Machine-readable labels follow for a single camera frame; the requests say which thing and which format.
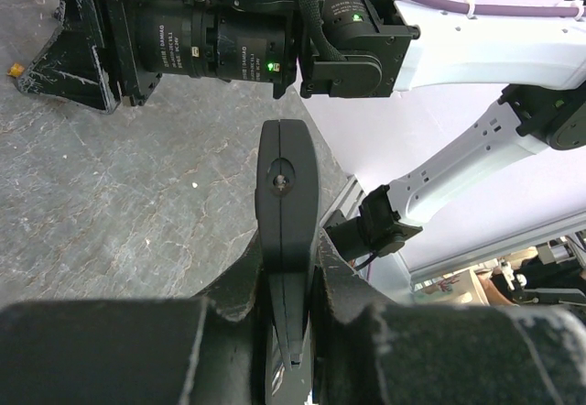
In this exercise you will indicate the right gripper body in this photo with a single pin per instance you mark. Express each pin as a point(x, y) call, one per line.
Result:
point(146, 39)

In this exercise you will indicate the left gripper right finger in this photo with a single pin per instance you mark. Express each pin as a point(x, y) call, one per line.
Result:
point(368, 349)

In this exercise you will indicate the red orange battery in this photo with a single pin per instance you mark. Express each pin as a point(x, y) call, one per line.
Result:
point(15, 70)

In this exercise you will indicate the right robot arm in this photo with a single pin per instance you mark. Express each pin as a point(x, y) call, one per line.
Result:
point(354, 49)

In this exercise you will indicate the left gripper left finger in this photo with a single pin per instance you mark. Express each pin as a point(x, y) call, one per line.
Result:
point(205, 349)

